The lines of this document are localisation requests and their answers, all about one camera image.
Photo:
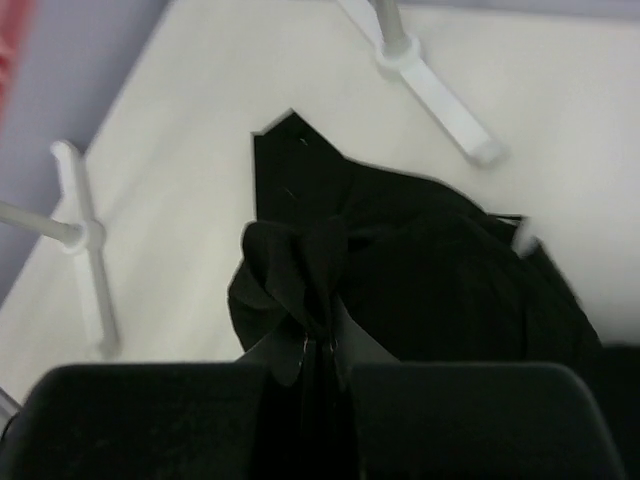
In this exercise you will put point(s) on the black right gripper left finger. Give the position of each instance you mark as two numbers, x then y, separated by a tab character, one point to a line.
234	420

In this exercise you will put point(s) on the black shirt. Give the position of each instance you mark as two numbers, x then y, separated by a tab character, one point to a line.
424	270

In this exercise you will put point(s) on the metal clothes rack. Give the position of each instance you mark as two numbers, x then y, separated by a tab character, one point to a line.
171	169

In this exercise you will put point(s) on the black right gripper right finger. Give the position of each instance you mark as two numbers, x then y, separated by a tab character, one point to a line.
462	420

